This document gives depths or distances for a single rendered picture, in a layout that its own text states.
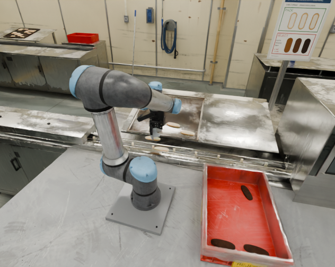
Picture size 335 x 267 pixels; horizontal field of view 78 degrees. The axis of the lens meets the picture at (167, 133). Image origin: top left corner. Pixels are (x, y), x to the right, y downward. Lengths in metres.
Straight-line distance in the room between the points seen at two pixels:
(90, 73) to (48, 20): 5.43
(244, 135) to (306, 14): 0.98
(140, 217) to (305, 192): 0.81
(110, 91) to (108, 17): 4.67
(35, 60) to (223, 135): 3.61
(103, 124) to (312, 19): 1.66
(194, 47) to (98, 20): 2.20
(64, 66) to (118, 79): 3.40
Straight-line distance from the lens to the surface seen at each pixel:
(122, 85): 0.64
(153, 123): 1.21
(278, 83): 2.04
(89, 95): 0.70
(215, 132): 1.46
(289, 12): 1.91
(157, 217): 1.01
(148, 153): 1.29
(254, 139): 1.49
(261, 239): 1.07
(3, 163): 2.13
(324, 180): 1.21
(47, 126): 1.63
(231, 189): 1.20
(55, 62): 4.11
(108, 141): 0.84
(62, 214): 1.14
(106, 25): 5.32
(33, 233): 1.14
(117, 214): 1.04
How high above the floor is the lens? 1.68
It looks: 34 degrees down
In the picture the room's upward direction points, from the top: 2 degrees clockwise
